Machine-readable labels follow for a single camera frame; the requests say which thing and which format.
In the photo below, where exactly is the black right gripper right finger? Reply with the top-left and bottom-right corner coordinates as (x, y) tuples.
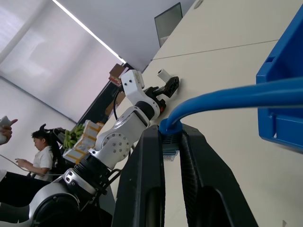
(178, 122), (259, 227)

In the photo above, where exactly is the blue plastic bin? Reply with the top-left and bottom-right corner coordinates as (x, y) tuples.
(256, 0), (303, 148)

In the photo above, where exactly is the white coupler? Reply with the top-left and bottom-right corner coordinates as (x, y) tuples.
(156, 68), (170, 83)

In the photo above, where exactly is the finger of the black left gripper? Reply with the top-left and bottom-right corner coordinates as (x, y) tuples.
(143, 86), (160, 96)
(162, 76), (180, 98)

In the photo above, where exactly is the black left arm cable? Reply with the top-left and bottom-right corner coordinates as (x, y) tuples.
(113, 88), (125, 122)

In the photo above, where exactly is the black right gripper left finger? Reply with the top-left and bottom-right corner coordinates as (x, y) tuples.
(110, 125), (166, 227)

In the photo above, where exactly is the bystander hand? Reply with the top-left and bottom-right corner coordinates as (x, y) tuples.
(0, 115), (18, 145)

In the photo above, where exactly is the linear ceiling light strip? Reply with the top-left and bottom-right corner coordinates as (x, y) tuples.
(52, 0), (127, 64)

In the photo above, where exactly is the seated person in white shirt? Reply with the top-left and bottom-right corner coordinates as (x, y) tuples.
(15, 130), (55, 183)

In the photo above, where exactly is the stack of brown books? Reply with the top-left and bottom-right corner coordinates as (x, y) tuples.
(108, 63), (130, 86)

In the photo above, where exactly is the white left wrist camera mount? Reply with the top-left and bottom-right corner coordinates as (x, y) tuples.
(120, 69), (145, 103)

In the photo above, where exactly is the blue network cable with plug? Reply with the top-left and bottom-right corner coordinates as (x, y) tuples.
(158, 77), (303, 163)

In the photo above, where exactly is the stack of yellow white boxes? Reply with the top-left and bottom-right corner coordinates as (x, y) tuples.
(62, 120), (105, 164)

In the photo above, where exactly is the bunch of green bananas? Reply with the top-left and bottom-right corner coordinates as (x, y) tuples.
(62, 123), (86, 150)

